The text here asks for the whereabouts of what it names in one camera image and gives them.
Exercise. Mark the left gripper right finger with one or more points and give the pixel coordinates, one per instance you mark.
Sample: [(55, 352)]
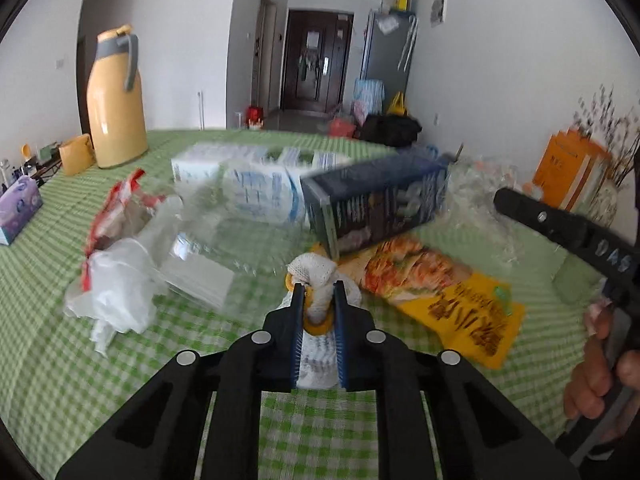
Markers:
[(368, 359)]

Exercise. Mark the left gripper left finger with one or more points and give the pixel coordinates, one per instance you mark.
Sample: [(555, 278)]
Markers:
[(266, 360)]

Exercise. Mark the yellow snack bag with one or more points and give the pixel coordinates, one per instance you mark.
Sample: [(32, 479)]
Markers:
[(470, 312)]

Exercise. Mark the white plastic bag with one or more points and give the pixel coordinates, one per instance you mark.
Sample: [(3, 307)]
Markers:
[(124, 282)]

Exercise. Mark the person's right hand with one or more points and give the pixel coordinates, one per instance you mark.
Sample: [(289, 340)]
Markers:
[(591, 379)]

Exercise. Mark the orange book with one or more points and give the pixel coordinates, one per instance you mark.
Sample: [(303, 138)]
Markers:
[(571, 170)]

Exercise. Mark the dried flower vase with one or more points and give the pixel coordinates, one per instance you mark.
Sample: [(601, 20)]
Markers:
[(599, 121)]

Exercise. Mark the clear plastic container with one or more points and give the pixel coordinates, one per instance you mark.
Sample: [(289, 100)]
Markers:
[(221, 244)]

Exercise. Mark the dark blue carton box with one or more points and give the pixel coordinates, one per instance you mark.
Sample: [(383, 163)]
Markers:
[(359, 205)]

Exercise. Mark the white blue tissue pack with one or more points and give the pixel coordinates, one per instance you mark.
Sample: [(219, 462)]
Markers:
[(256, 182)]

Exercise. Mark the green checkered tablecloth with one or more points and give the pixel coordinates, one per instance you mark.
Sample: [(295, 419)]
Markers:
[(56, 390)]

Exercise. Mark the red white snack wrapper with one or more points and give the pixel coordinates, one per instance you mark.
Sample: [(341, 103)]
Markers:
[(125, 211)]

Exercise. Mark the yellow round cup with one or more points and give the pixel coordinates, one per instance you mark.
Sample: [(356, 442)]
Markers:
[(77, 155)]

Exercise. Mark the yellow thermos jug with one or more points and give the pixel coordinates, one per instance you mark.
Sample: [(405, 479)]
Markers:
[(114, 99)]

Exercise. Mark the purple tissue box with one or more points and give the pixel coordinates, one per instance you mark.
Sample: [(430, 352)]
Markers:
[(18, 205)]

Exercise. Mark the grey refrigerator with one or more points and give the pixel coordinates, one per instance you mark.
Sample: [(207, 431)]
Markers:
[(388, 49)]

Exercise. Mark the dark entrance door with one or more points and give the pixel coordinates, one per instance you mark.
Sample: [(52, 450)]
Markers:
[(315, 61)]

